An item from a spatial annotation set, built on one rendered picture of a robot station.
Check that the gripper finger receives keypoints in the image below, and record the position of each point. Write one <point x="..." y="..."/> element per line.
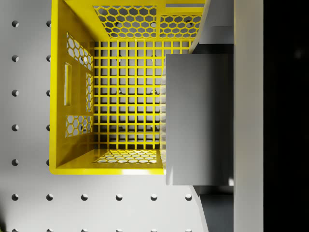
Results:
<point x="219" y="29"/>
<point x="219" y="212"/>

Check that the grey cube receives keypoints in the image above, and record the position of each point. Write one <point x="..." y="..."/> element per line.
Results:
<point x="198" y="120"/>

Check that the yellow basket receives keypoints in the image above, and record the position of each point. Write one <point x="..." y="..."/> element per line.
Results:
<point x="58" y="96"/>

